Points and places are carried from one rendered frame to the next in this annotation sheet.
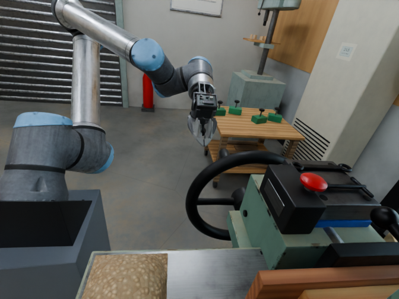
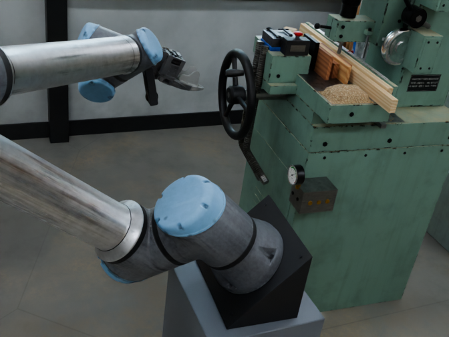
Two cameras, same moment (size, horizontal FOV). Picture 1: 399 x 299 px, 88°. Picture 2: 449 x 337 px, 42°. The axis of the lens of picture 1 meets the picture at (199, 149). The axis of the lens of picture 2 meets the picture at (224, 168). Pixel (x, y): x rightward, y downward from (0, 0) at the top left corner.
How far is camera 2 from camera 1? 177 cm
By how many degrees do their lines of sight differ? 84
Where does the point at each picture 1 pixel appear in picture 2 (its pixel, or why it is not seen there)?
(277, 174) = (293, 39)
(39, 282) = not seen: hidden behind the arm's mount
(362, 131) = not seen: outside the picture
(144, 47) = (151, 40)
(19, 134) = (230, 204)
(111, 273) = (341, 88)
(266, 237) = (300, 65)
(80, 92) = (85, 186)
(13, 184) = (267, 227)
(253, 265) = (307, 76)
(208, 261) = (313, 83)
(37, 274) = not seen: hidden behind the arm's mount
